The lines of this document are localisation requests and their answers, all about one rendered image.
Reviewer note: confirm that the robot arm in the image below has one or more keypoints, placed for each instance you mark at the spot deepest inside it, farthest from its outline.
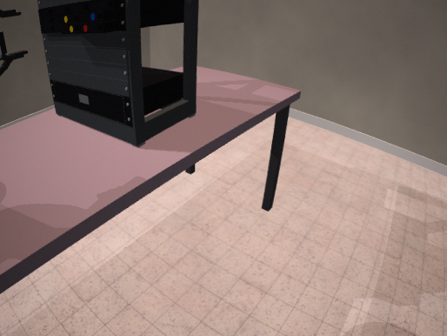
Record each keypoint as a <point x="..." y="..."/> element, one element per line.
<point x="2" y="44"/>

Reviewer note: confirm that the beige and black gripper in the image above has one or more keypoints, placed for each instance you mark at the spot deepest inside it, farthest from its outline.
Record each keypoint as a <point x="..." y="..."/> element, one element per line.
<point x="12" y="56"/>

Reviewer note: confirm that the black server rack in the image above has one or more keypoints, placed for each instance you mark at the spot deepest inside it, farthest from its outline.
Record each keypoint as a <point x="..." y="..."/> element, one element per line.
<point x="96" y="78"/>

